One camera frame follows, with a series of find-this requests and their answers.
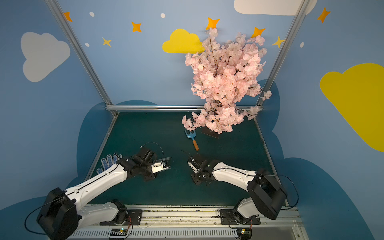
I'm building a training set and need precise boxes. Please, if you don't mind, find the clear test tube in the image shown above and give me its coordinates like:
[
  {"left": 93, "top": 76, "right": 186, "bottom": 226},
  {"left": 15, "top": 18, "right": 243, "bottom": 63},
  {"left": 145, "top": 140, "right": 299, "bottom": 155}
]
[{"left": 156, "top": 157, "right": 172, "bottom": 163}]

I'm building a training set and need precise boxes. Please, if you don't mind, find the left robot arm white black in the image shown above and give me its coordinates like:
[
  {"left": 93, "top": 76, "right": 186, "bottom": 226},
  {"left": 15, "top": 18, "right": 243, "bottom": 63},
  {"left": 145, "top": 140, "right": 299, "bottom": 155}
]
[{"left": 37, "top": 147, "right": 169, "bottom": 240}]

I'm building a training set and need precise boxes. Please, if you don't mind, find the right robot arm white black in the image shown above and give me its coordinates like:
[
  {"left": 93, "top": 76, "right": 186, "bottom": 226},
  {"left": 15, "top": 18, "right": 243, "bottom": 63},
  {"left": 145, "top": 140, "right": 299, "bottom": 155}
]
[{"left": 188, "top": 154, "right": 300, "bottom": 226}]

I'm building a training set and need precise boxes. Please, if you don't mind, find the right circuit board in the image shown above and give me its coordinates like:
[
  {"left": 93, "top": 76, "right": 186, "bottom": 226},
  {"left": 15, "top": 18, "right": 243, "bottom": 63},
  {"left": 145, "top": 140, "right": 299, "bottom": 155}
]
[{"left": 236, "top": 228, "right": 252, "bottom": 240}]

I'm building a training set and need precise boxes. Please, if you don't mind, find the circuit board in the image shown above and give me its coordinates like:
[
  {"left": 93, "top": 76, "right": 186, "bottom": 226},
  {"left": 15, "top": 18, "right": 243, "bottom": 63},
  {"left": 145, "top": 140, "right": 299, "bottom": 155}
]
[
  {"left": 236, "top": 228, "right": 252, "bottom": 240},
  {"left": 109, "top": 228, "right": 129, "bottom": 240}
]

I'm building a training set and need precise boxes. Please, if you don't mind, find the left circuit board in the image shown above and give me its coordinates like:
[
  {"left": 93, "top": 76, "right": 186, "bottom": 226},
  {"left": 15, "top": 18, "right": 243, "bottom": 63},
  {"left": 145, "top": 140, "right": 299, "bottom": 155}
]
[{"left": 109, "top": 228, "right": 129, "bottom": 240}]

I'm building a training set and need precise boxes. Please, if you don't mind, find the pink cherry blossom tree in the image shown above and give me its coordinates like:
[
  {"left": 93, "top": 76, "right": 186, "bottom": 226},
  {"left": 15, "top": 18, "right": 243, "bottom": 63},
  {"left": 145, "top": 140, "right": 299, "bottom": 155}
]
[{"left": 182, "top": 29, "right": 273, "bottom": 134}]

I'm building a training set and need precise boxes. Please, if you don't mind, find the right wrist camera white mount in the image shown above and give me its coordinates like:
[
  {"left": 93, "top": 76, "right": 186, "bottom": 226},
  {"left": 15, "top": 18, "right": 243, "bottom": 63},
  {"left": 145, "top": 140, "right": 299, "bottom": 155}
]
[{"left": 188, "top": 160, "right": 199, "bottom": 174}]

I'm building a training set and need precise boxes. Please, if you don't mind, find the blue garden fork wooden handle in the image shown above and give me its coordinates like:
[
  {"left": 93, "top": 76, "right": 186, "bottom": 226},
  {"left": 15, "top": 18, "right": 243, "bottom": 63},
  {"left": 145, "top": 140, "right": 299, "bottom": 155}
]
[{"left": 185, "top": 130, "right": 200, "bottom": 151}]

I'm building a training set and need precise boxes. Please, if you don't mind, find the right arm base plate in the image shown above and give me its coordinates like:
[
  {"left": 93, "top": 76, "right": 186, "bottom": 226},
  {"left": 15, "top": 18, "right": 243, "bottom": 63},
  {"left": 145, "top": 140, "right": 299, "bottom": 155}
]
[{"left": 218, "top": 209, "right": 261, "bottom": 225}]

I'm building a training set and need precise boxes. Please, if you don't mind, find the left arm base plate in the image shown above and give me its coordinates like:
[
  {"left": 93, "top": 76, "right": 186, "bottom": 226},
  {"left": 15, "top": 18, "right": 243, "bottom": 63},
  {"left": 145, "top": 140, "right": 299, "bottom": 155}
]
[{"left": 100, "top": 209, "right": 143, "bottom": 226}]

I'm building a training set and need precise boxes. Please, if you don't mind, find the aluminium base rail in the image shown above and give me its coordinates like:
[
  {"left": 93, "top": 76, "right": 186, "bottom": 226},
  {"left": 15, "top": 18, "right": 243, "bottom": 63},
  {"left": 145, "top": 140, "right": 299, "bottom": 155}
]
[{"left": 70, "top": 205, "right": 309, "bottom": 240}]

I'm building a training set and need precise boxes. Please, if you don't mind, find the back aluminium frame bar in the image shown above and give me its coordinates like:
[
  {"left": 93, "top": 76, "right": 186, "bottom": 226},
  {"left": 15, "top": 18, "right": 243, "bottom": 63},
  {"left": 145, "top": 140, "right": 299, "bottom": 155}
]
[{"left": 105, "top": 104, "right": 263, "bottom": 112}]

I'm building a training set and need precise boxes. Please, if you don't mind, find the left aluminium frame post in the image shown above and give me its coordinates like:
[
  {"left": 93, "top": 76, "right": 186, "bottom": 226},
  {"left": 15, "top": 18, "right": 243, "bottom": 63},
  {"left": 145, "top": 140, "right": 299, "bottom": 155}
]
[{"left": 45, "top": 0, "right": 113, "bottom": 107}]

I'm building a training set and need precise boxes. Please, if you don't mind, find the aluminium frame post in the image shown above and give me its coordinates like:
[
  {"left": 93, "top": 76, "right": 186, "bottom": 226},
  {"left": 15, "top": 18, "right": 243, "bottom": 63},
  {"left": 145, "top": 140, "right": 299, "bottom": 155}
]
[
  {"left": 45, "top": 0, "right": 113, "bottom": 107},
  {"left": 256, "top": 0, "right": 311, "bottom": 106}
]

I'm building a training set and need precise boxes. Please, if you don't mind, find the right aluminium frame post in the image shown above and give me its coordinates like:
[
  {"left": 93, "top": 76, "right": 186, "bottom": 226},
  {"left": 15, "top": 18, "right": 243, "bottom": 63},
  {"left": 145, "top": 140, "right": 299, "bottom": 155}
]
[{"left": 256, "top": 0, "right": 311, "bottom": 106}]

